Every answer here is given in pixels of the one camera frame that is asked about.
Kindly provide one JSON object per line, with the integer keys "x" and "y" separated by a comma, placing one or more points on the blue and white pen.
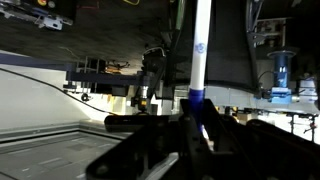
{"x": 201, "y": 50}

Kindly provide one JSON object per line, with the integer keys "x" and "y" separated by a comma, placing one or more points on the black mesh office chair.
{"x": 230, "y": 43}

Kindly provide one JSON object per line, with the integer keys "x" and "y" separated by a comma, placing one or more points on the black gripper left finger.
{"x": 160, "y": 146}

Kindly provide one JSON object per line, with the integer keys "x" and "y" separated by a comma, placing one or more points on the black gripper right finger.
{"x": 266, "y": 153}

